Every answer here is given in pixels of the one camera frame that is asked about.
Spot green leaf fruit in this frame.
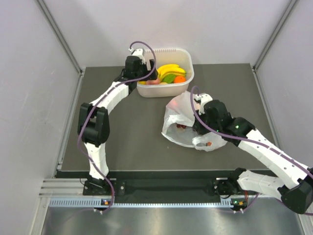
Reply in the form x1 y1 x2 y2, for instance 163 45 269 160
162 74 176 84

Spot orange fruit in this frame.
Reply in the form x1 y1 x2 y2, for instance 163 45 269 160
173 75 186 84

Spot pink peach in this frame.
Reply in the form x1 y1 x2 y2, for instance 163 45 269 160
146 79 160 85

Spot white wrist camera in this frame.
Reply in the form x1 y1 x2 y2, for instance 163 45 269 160
129 48 145 61
194 93 213 115

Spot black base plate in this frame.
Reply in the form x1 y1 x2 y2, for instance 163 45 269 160
83 170 243 203

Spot grey slotted cable duct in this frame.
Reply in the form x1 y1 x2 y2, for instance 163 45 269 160
48 197 247 209

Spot dark red grape bunch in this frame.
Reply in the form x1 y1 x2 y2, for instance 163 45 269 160
176 123 198 132

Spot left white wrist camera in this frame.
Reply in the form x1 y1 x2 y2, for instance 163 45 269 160
129 48 145 61

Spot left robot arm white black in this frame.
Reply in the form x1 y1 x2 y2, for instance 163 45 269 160
78 55 157 194

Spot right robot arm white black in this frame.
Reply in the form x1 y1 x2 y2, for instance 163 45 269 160
191 94 313 214

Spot white plastic fruit bag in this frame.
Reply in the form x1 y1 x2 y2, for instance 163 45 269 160
161 91 227 152

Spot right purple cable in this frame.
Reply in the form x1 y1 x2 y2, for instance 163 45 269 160
190 85 313 209

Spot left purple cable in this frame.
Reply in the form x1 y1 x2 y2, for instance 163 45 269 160
77 41 157 196

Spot purple cable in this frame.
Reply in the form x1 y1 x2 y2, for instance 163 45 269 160
77 41 157 196
190 85 313 209

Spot yellow banana bunch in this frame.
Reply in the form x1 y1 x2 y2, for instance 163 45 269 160
157 64 186 82

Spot white plastic tub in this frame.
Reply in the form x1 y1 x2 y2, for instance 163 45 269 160
137 48 194 98

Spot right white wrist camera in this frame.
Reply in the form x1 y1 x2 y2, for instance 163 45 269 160
194 93 213 115

